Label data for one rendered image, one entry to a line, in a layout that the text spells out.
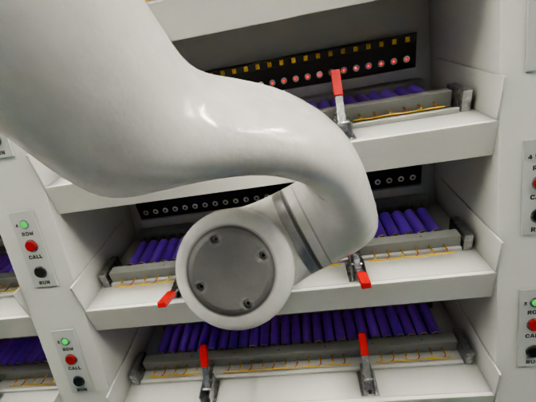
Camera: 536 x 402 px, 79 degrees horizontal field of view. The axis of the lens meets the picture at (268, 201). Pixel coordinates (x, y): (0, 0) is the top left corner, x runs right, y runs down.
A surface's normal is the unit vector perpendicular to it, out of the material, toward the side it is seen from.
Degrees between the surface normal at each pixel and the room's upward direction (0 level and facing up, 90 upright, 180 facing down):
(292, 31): 90
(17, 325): 105
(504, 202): 90
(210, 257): 74
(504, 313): 90
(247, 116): 51
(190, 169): 123
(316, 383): 15
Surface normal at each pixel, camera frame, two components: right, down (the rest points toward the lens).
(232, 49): -0.09, 0.25
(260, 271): -0.03, 0.00
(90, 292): 0.98, -0.13
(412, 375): -0.18, -0.86
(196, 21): -0.04, 0.49
